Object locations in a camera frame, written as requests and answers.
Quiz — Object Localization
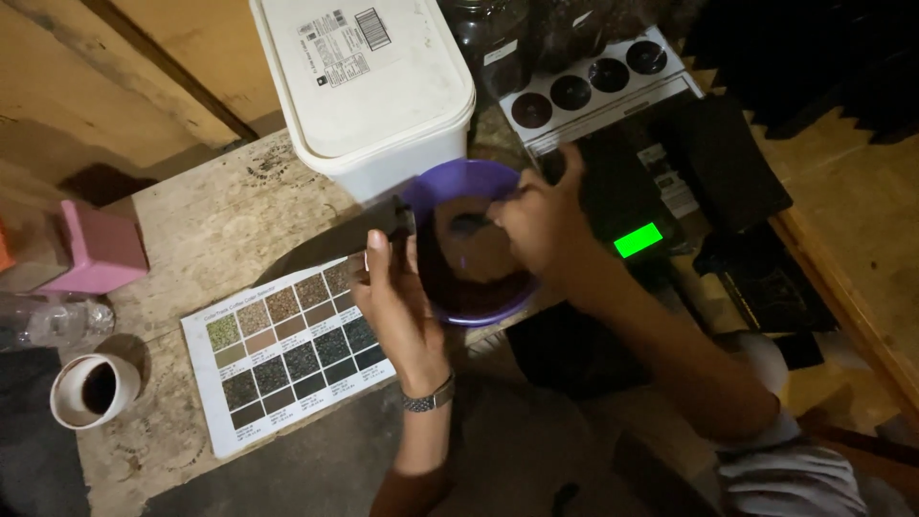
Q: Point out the person's left hand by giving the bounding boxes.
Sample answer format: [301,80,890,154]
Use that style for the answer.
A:
[349,230,455,394]

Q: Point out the person's right hand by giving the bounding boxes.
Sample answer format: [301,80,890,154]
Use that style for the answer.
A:
[487,144,600,290]

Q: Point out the dark spoon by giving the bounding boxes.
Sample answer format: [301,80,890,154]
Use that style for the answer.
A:
[448,212,505,241]

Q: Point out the black scraper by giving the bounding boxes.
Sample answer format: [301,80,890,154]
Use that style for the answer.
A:
[255,195,418,288]

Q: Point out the purple plastic bowl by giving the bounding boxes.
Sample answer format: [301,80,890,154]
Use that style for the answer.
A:
[398,158,541,328]

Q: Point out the brown ground coffee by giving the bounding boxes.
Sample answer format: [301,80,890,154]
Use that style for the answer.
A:
[416,197,534,318]

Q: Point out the black scale with green display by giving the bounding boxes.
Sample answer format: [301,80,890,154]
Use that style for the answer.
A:
[537,133,694,268]

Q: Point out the white tray of dark discs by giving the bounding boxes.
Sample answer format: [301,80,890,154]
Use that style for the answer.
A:
[498,26,705,156]

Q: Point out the dark glass jar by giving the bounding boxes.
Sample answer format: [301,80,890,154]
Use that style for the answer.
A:
[447,0,537,105]

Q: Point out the dark coffee bean bags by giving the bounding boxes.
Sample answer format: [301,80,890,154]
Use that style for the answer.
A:
[531,0,692,75]

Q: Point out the white lidded plastic bucket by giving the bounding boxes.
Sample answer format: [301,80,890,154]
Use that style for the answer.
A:
[248,0,477,204]

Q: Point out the black box device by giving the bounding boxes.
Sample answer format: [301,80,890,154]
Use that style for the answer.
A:
[657,93,795,232]

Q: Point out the silver metal wristwatch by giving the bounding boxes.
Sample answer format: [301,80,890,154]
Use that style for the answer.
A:
[400,372,458,414]

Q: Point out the black flat case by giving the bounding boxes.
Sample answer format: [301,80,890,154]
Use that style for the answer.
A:
[692,228,840,336]

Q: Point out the printed coffee colour chart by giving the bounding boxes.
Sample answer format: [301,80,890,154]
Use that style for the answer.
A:
[180,256,397,461]

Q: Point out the white striped shirt sleeve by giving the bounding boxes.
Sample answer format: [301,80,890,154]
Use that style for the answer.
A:
[711,332,871,517]

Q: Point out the pink box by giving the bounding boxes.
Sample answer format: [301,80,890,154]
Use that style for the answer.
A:
[39,199,150,296]

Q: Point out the dark coffee liquid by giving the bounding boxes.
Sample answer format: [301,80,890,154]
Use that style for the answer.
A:
[81,362,118,416]

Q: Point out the crumpled clear plastic bottle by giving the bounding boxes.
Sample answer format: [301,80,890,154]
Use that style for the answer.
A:
[0,290,116,353]

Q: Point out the white paper cup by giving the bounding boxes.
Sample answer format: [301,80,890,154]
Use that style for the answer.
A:
[49,352,142,431]

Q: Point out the dark grey cloth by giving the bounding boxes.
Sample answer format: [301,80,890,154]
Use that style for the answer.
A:
[0,348,92,517]

